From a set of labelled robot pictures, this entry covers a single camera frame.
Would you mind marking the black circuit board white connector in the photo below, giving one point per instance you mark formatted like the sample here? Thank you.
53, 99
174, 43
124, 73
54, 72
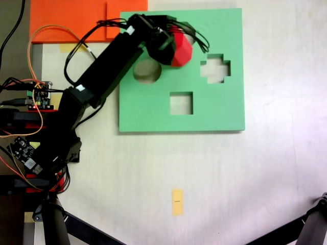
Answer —
24, 150

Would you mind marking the large orange flat block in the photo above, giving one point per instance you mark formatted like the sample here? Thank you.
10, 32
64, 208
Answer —
66, 20

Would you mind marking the green shape sorting board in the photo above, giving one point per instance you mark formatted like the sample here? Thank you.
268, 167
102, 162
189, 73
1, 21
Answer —
217, 109

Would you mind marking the red and black table clamp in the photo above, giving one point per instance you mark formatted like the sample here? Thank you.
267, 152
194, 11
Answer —
20, 118
15, 183

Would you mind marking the thick black tripod leg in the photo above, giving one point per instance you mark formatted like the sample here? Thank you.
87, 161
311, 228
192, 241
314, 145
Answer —
314, 224
53, 224

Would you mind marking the yellow tape strip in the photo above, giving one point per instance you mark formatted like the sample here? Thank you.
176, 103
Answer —
28, 217
66, 48
35, 145

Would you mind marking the yellow tape marker with line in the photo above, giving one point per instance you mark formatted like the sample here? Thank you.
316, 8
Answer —
177, 208

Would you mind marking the slim black tripod leg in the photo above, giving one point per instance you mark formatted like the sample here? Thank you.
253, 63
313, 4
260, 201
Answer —
281, 234
89, 232

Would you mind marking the small green-terminal circuit board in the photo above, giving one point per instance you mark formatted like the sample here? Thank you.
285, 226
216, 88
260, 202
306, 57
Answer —
38, 98

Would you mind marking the red octagonal pillar block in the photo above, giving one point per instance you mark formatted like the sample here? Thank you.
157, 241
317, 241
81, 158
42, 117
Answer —
182, 51

